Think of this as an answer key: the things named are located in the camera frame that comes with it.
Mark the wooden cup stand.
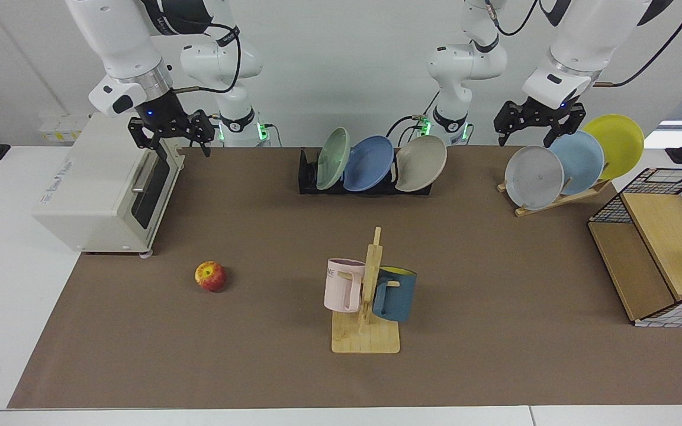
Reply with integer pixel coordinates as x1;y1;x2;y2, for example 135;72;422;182
332;227;401;354

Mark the yellow plate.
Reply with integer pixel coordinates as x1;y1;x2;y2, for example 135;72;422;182
582;114;645;181

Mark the red yellow apple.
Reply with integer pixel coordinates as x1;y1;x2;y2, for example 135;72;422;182
195;261;226;293

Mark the wire basket with wooden floor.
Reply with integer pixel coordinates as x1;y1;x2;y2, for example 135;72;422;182
588;167;682;328

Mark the pale toaster oven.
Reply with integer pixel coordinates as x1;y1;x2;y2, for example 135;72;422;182
32;112;186;258

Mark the beige plate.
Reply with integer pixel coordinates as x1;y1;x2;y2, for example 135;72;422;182
394;135;448;193

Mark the dark blue cup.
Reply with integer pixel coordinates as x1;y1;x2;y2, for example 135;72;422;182
372;266;417;323

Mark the grey plate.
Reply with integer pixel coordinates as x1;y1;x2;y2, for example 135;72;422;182
504;146;565;211

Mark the light blue plate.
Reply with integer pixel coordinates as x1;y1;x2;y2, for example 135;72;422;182
549;130;605;196

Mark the pink cup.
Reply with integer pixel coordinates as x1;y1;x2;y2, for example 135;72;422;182
324;258;366;313

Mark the green plate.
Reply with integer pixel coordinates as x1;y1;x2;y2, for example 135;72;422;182
316;127;352;191

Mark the black dish rack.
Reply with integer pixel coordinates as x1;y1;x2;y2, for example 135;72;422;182
298;148;433;196

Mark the brown table cloth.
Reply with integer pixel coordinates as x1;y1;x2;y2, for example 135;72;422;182
7;146;682;409

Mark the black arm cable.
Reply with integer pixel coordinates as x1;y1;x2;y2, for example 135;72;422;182
157;12;243;95
593;0;682;88

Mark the white wall socket box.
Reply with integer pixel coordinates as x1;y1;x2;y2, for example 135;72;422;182
39;115;90;143

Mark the wooden plate rack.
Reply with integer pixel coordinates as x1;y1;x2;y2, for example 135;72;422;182
497;177;611;218

